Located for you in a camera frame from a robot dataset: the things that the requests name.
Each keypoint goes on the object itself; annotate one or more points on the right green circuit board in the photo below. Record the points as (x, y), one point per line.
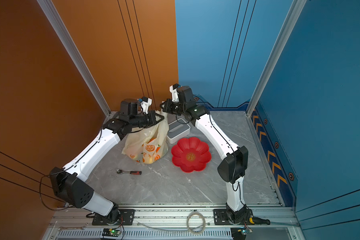
(240, 233)

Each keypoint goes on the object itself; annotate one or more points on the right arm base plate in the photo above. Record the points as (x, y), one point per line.
(220, 216)

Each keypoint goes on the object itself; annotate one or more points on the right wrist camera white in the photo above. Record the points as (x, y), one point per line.
(174, 93)

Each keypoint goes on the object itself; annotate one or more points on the white grey tissue box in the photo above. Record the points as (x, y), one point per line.
(178, 129)

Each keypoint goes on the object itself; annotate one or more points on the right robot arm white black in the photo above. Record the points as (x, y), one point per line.
(234, 158)

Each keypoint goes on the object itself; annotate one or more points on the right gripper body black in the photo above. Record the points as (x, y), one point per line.
(174, 108)

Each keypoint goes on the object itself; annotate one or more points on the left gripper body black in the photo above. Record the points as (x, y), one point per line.
(150, 119)

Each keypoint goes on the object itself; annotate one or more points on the cream plastic bag orange print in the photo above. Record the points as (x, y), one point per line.
(148, 145)

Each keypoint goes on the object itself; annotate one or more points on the green circuit board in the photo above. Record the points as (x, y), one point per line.
(240, 233)
(112, 233)

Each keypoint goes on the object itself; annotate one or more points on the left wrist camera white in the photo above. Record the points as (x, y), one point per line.
(145, 103)

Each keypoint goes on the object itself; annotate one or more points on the yellow handled screwdriver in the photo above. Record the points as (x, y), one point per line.
(259, 221)

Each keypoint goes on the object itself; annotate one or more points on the aluminium front rail frame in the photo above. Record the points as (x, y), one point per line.
(175, 222)

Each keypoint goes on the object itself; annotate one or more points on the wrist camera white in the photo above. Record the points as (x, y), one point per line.
(145, 103)
(174, 93)

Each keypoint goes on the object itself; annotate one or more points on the ratchet wrench red handle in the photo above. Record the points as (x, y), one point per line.
(119, 171)

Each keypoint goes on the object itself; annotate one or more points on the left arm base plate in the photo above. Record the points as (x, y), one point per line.
(126, 218)

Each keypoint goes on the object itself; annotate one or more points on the left green circuit board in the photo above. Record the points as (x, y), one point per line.
(112, 233)

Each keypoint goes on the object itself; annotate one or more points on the red flower-shaped plate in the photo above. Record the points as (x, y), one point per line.
(191, 154)

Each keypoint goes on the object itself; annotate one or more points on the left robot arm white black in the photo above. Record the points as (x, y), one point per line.
(69, 182)

